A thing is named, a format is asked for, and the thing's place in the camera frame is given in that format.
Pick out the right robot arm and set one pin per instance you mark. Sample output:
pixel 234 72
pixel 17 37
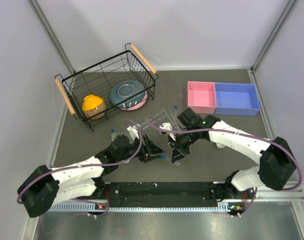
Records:
pixel 273 157

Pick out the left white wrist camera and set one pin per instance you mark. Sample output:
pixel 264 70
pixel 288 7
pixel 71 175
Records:
pixel 134 131

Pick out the blue plastic bin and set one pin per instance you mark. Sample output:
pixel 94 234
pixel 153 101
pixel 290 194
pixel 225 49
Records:
pixel 236 99

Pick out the pink ceramic plate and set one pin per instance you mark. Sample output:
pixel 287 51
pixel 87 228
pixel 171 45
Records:
pixel 134 103

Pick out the clear pipette long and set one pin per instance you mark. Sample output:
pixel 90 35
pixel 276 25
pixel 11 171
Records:
pixel 158 116

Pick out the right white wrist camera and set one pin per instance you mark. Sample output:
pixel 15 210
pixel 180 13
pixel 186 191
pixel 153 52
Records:
pixel 167 126

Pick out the grey slotted cable duct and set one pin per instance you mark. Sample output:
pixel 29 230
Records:
pixel 77 207

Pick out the pink plastic bin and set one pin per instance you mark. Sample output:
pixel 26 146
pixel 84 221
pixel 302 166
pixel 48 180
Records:
pixel 201 97

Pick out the small white cup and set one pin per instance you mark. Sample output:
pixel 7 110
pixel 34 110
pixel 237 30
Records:
pixel 220 146

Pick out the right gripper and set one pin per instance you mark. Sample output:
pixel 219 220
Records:
pixel 177 143

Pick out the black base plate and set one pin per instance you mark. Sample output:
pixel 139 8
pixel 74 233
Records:
pixel 162 194

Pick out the clear test tube rack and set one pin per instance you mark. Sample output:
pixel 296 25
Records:
pixel 121 134

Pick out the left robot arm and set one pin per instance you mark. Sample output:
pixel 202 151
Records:
pixel 46 187

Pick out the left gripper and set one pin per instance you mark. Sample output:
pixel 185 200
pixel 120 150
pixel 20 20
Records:
pixel 149 151

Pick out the yellow and brown bowl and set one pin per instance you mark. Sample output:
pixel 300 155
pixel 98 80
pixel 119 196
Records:
pixel 94 107

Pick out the black wire dish basket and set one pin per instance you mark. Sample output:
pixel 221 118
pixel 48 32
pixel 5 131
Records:
pixel 100 78

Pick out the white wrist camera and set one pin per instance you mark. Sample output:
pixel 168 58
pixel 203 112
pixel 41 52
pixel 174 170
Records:
pixel 167 126
pixel 134 131

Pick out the blue ceramic plate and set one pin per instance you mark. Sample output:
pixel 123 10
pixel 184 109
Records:
pixel 125 90

